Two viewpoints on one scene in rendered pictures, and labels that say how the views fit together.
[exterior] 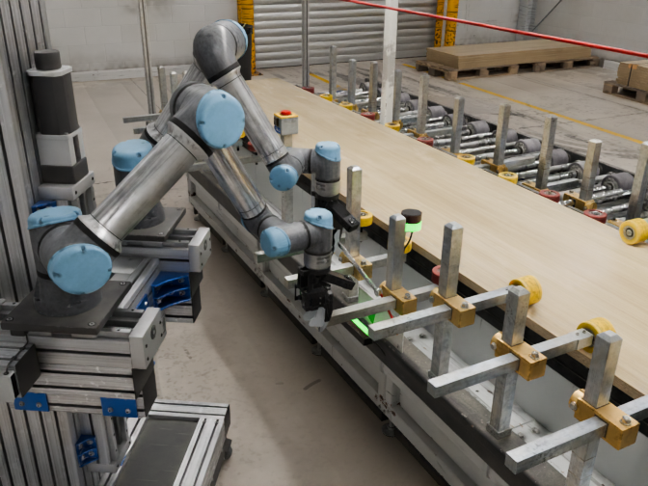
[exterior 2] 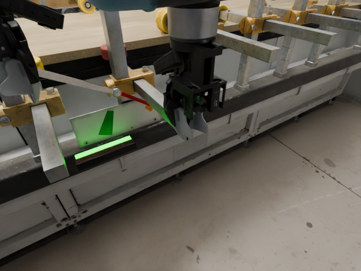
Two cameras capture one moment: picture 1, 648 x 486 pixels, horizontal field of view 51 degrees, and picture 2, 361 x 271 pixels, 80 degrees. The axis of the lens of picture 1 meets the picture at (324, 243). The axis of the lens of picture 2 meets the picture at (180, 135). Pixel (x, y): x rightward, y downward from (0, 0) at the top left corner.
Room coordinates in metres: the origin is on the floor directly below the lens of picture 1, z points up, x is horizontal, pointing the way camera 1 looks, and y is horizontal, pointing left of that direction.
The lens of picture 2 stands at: (1.68, 0.37, 1.11)
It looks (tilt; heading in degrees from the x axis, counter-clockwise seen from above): 38 degrees down; 265
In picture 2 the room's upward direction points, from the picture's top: straight up
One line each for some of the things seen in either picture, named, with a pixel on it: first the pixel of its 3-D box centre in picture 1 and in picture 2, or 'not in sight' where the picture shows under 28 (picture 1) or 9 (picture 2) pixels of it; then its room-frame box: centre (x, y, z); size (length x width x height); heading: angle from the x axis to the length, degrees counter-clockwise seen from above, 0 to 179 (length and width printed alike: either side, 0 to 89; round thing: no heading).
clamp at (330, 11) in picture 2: not in sight; (333, 11); (0.89, -0.69, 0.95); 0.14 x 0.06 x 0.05; 28
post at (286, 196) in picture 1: (286, 189); not in sight; (2.47, 0.15, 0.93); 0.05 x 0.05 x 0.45; 28
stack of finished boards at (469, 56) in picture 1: (510, 52); not in sight; (10.10, -2.67, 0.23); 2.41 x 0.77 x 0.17; 117
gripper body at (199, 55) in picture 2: (314, 284); (194, 76); (1.62, 0.02, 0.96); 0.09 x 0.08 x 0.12; 118
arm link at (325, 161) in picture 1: (326, 161); not in sight; (1.93, -0.01, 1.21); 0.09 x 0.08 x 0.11; 81
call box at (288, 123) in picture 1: (285, 123); not in sight; (2.46, 0.14, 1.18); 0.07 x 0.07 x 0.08; 28
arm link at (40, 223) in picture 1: (59, 237); not in sight; (1.39, 0.60, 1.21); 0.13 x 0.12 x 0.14; 34
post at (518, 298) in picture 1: (506, 375); (248, 46); (1.35, -0.44, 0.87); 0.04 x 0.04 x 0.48; 28
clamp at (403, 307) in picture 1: (397, 297); (129, 82); (1.77, -0.22, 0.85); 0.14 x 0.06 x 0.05; 28
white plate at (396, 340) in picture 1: (379, 318); (121, 120); (1.81, -0.17, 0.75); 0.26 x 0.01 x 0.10; 28
